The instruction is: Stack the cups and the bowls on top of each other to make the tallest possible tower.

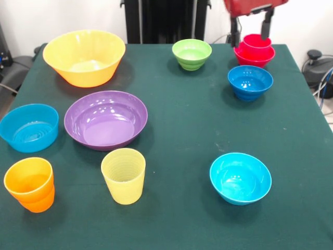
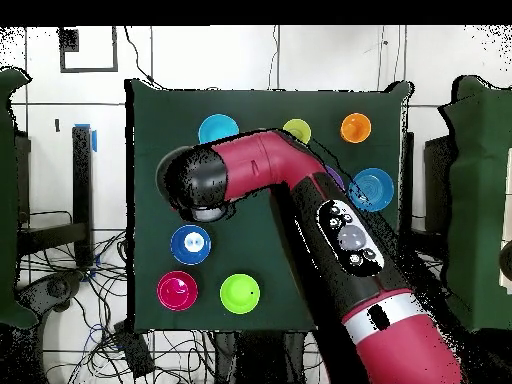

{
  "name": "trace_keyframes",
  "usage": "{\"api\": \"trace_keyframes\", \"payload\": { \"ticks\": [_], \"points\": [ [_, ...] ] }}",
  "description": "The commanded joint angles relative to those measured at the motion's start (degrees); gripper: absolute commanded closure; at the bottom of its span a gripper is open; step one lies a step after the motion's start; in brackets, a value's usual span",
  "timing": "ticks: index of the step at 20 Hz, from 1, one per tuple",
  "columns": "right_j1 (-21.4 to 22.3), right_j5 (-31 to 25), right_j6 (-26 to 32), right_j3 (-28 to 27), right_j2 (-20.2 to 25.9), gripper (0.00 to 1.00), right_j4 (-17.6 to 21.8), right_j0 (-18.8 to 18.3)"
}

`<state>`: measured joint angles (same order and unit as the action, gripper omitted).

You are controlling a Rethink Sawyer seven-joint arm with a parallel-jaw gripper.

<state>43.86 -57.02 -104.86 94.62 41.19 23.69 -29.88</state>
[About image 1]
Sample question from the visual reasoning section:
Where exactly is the grey pedestal foot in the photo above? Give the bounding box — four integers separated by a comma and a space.
5, 46, 42, 89
301, 50, 333, 88

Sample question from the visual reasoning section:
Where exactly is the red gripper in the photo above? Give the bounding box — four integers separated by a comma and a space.
223, 0, 289, 48

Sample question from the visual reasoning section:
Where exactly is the large orange bowl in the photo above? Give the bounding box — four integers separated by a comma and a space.
42, 29, 126, 89

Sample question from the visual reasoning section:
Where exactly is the cyan bowl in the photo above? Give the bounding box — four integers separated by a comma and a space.
209, 153, 273, 206

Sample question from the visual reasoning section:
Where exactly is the dark green tablecloth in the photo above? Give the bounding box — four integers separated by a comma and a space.
0, 43, 333, 250

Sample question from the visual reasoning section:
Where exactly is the green bowl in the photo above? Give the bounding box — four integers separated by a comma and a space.
171, 39, 213, 71

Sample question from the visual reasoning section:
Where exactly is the red-pink cup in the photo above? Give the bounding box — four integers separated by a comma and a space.
242, 33, 273, 51

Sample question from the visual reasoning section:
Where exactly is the black device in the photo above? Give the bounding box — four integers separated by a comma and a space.
0, 23, 14, 71

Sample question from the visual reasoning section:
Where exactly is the blue ribbed bowl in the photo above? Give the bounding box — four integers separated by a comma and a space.
0, 103, 60, 154

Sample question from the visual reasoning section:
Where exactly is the large purple bowl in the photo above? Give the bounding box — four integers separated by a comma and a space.
63, 90, 149, 152

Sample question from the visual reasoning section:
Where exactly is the yellow-green cup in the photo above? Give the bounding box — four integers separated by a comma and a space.
100, 147, 147, 206

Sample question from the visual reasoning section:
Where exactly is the orange cup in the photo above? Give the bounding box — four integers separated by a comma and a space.
3, 156, 56, 214

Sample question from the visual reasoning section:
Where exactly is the dark blue bowl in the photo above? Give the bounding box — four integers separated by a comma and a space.
227, 65, 274, 102

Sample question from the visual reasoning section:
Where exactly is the red-pink bowl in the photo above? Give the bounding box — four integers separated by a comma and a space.
233, 43, 276, 69

